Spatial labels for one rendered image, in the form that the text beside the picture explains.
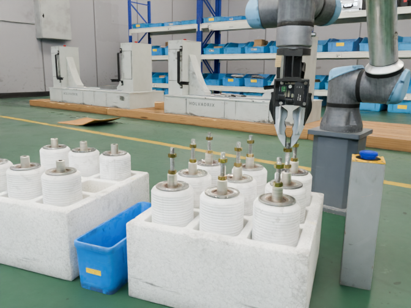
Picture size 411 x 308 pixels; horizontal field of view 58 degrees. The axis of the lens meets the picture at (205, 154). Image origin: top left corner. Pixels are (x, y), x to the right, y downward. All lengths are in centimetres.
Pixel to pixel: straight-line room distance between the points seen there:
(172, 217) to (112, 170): 39
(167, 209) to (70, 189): 28
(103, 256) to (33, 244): 22
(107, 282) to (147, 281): 10
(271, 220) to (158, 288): 30
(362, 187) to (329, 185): 54
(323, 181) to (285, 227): 72
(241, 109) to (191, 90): 74
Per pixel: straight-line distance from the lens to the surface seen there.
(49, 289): 101
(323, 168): 145
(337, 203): 146
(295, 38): 81
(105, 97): 457
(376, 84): 137
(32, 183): 107
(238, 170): 90
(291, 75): 79
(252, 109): 326
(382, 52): 133
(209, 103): 351
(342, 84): 142
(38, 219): 101
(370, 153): 92
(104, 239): 103
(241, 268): 77
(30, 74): 770
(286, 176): 88
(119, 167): 117
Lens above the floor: 51
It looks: 13 degrees down
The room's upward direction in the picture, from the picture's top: 1 degrees clockwise
